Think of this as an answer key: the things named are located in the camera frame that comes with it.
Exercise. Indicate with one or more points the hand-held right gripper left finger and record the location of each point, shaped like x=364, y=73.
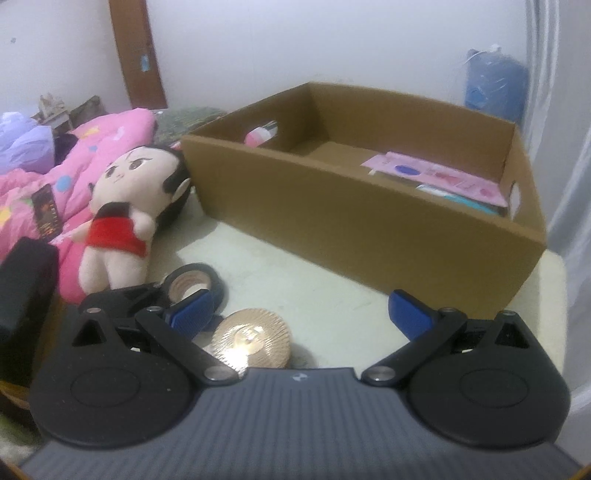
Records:
x=194, y=309

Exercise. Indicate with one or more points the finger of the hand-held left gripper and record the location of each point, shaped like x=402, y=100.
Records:
x=124, y=297

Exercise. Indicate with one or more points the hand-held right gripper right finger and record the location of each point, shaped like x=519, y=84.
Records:
x=411, y=314

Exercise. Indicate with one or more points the black tape roll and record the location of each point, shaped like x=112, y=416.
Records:
x=217, y=281

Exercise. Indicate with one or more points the plush doll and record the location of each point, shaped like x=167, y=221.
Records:
x=115, y=230

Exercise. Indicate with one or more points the round gold ridged disc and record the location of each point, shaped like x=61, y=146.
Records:
x=258, y=337

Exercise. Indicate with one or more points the brown cardboard box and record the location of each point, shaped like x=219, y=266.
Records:
x=369, y=240

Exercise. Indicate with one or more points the pink illustrated book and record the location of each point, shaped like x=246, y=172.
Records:
x=438, y=177

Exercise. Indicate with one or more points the cream desktop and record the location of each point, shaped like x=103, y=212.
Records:
x=323, y=300

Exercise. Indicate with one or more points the dark printed card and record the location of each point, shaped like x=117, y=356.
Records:
x=46, y=212

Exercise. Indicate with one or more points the teal packet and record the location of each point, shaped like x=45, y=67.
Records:
x=457, y=199

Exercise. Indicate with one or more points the pink printed blanket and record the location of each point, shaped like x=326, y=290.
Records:
x=92, y=152

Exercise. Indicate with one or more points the light purple cloth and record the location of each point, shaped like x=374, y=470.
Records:
x=23, y=143

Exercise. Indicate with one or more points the pink and white bottle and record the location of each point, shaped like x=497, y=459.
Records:
x=258, y=137

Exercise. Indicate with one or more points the beige decorative object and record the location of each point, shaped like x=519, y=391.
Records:
x=53, y=113

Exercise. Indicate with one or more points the dark olive bag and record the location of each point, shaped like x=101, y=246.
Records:
x=85, y=110

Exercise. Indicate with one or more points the green patterned cloth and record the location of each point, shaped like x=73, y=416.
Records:
x=194, y=117

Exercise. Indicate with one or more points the small blue hanging pouch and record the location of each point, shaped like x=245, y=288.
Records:
x=145, y=63

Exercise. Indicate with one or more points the white curtain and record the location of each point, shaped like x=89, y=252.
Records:
x=568, y=138

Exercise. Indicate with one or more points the blue water jug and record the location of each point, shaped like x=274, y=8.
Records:
x=494, y=87

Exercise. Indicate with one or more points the brown wooden door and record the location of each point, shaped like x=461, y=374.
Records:
x=138, y=37

